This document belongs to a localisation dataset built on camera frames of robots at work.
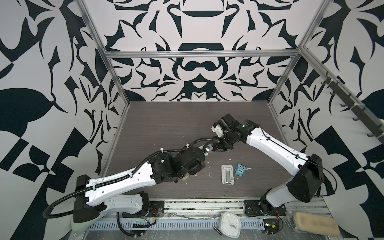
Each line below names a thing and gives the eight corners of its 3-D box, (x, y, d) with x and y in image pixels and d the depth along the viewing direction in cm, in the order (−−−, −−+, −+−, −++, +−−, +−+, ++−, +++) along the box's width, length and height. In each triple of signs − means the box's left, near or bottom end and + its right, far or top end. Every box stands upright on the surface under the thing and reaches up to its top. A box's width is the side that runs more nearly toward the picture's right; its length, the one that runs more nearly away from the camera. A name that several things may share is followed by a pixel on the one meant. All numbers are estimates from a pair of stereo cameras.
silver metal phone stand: (222, 185, 83) (223, 184, 82) (220, 165, 90) (220, 164, 89) (235, 185, 83) (235, 184, 82) (231, 165, 90) (232, 164, 89)
